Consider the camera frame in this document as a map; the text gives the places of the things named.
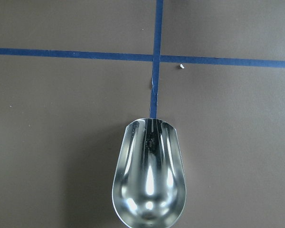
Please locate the silver metal ice scoop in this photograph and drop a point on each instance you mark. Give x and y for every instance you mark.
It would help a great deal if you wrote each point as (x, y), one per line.
(149, 189)

